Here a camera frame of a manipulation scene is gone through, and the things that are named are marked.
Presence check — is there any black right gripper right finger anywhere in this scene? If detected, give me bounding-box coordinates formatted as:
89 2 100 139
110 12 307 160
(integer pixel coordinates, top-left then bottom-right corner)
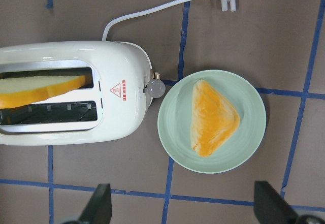
253 181 324 224

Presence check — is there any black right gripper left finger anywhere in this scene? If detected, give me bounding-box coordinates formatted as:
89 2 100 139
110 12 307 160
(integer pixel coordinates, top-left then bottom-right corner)
64 183 112 224

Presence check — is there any white two-slot toaster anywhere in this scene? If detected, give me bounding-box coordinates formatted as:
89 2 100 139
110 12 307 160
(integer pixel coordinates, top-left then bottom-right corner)
1 41 166 146

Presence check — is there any bread slice in toaster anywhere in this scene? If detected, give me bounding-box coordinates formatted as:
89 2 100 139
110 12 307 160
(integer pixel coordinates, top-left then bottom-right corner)
1 75 92 109

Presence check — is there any triangular toasted bread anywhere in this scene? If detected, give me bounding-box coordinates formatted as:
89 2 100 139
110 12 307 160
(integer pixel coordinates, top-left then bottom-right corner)
190 79 241 157

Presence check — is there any light green plate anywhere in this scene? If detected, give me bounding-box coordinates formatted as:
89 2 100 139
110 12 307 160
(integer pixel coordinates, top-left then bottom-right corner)
157 70 267 174

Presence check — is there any white toaster power cable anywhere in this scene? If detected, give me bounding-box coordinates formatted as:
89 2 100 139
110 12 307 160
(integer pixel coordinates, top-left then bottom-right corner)
102 0 240 42

